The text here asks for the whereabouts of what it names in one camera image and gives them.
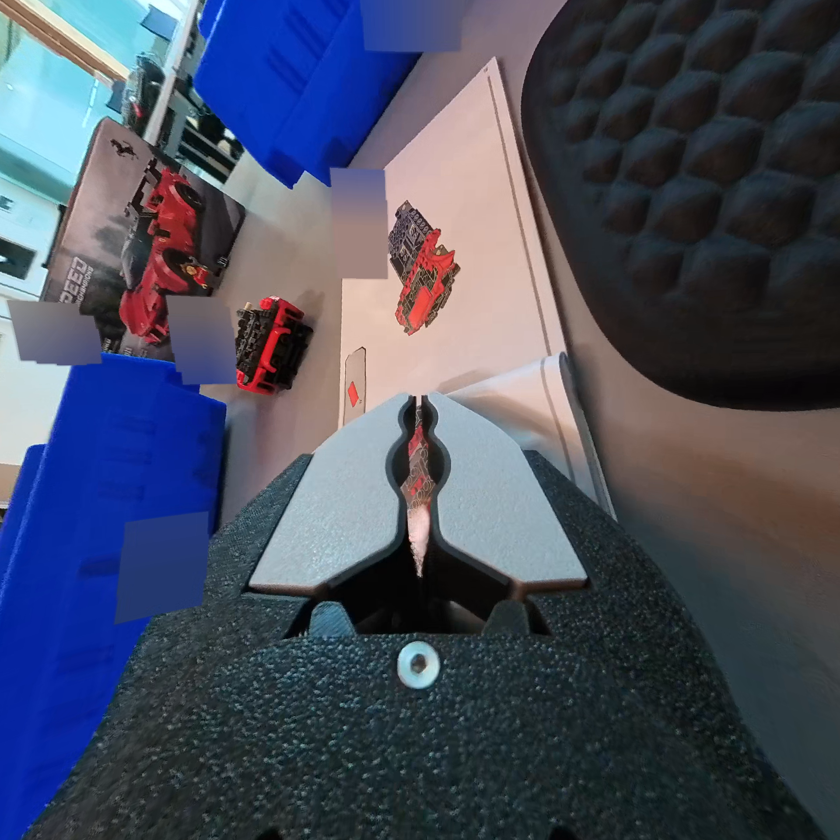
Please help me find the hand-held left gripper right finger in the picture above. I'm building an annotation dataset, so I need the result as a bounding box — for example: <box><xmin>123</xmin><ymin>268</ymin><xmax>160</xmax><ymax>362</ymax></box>
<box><xmin>420</xmin><ymin>392</ymin><xmax>589</xmax><ymax>622</ymax></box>

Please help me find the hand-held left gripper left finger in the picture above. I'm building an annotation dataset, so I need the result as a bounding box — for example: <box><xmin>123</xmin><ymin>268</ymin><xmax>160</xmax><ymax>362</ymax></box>
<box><xmin>248</xmin><ymin>392</ymin><xmax>422</xmax><ymax>622</ymax></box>

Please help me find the red and black lego car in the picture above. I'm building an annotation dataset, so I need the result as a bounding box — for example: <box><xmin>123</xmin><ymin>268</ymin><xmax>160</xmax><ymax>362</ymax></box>
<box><xmin>235</xmin><ymin>295</ymin><xmax>315</xmax><ymax>395</ymax></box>

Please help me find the blue plastic storage bin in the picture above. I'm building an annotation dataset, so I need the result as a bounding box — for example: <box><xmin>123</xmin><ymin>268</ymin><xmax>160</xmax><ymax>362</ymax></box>
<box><xmin>0</xmin><ymin>353</ymin><xmax>227</xmax><ymax>837</ymax></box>
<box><xmin>192</xmin><ymin>0</ymin><xmax>422</xmax><ymax>191</ymax></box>

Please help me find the lego instruction booklet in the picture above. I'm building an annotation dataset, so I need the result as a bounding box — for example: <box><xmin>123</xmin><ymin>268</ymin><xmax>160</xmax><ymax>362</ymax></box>
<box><xmin>340</xmin><ymin>56</ymin><xmax>618</xmax><ymax>522</ymax></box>

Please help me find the lego set box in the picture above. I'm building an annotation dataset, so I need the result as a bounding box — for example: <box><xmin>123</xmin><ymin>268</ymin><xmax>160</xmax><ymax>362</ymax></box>
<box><xmin>39</xmin><ymin>117</ymin><xmax>247</xmax><ymax>365</ymax></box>

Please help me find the black dimpled cushion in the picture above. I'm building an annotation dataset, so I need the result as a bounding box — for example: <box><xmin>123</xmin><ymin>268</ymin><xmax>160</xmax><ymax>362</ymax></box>
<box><xmin>520</xmin><ymin>0</ymin><xmax>840</xmax><ymax>413</ymax></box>

